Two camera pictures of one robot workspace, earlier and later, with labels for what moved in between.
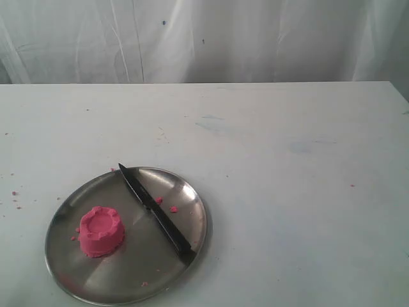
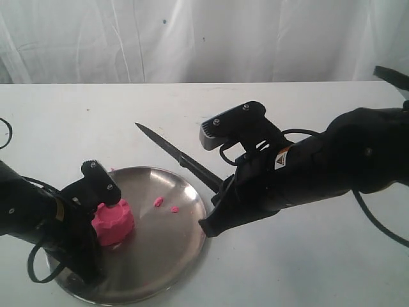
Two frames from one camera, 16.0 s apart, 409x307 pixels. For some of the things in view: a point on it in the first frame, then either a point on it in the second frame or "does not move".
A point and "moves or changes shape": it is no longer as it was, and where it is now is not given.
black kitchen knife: x=170 y=226 → x=213 y=182
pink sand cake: x=102 y=232 moves or changes shape
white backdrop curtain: x=114 y=41 does not move
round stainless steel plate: x=149 y=261 does not move
